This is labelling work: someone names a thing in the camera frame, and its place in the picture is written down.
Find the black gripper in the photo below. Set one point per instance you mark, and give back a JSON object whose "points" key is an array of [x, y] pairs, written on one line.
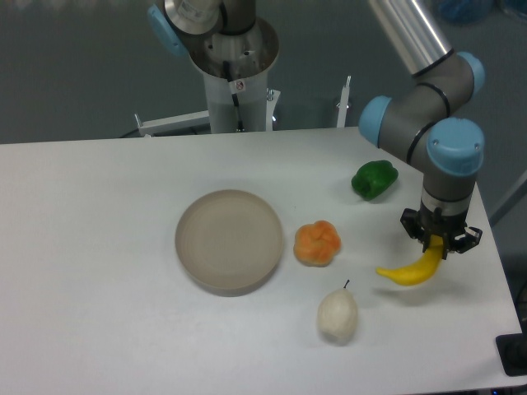
{"points": [[456, 236]]}

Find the yellow toy banana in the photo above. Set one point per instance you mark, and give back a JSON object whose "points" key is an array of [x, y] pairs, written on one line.
{"points": [[421, 270]]}

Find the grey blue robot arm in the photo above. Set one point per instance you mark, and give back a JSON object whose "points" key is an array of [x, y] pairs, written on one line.
{"points": [[419, 128]]}

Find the green toy bell pepper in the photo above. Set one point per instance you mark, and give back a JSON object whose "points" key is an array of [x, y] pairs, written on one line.
{"points": [[374, 178]]}

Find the grey table leg bar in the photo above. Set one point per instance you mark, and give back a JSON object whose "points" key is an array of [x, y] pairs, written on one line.
{"points": [[510, 198]]}

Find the orange peeled toy tangerine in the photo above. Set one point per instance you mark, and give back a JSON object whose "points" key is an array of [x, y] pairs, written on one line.
{"points": [[317, 244]]}

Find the white toy pear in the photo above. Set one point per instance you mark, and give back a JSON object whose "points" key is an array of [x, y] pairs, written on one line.
{"points": [[337, 316]]}

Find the black device at edge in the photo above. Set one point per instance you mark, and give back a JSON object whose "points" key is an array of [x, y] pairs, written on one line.
{"points": [[512, 352]]}

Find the beige round plate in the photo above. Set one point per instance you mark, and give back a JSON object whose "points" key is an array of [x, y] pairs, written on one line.
{"points": [[230, 242]]}

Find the blue plastic bag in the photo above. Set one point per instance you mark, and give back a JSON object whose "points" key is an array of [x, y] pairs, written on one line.
{"points": [[462, 12]]}

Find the white metal post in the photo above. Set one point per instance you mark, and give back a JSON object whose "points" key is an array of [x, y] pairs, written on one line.
{"points": [[343, 105]]}

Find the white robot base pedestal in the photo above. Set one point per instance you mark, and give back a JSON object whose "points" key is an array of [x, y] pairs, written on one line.
{"points": [[235, 75]]}

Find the white metal bracket frame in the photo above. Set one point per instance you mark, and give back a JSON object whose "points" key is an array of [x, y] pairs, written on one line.
{"points": [[173, 125]]}

